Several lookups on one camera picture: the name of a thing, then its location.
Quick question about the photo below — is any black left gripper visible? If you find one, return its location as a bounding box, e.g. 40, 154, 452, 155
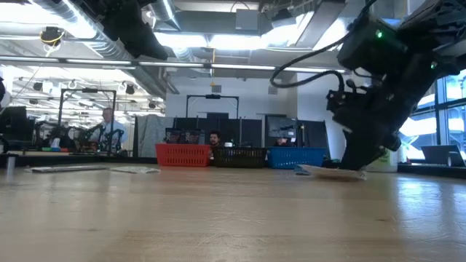
83, 0, 170, 61

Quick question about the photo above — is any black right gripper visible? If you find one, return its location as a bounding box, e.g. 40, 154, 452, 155
326, 89, 401, 172

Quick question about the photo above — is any white wipes canister green label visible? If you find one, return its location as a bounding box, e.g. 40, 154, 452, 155
366, 147, 398, 173

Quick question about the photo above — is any black partition panel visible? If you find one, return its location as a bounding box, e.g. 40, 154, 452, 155
297, 119, 331, 161
173, 116, 263, 148

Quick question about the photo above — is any blue plastic basket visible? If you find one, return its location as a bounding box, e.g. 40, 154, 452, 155
267, 146, 326, 170

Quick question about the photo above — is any gray open laptop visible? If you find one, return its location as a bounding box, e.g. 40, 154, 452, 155
420, 144, 466, 168

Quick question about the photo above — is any dark computer monitor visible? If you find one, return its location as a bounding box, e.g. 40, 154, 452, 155
266, 115, 298, 138

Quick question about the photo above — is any gray fabric partition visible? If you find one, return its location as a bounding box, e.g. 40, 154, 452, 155
135, 114, 175, 158

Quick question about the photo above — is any long ceiling light strip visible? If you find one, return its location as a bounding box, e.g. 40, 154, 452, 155
0, 55, 347, 76

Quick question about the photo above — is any small dark screen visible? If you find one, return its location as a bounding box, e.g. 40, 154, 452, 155
165, 127, 183, 145

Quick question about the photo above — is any red plastic basket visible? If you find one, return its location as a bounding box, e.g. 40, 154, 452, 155
155, 143, 213, 167

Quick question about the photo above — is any black plastic basket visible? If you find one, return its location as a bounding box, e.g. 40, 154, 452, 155
212, 146, 269, 169

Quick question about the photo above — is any black comb in clear wrapper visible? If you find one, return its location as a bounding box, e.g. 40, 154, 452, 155
31, 165, 110, 174

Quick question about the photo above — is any large black monitor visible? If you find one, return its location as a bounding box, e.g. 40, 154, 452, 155
0, 106, 36, 152

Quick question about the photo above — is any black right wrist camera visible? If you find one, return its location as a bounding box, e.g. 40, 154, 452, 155
380, 133, 402, 152

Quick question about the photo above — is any black metal gantry frame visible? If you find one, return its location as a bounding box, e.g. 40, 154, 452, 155
186, 93, 240, 119
57, 88, 117, 157

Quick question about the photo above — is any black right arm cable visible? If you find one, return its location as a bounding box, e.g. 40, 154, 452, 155
269, 34, 352, 92

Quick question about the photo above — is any black yellow cord reel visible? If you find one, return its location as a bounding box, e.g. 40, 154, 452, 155
39, 25, 66, 57

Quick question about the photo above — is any silver rectangular air duct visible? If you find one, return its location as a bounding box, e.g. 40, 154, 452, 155
312, 0, 365, 52

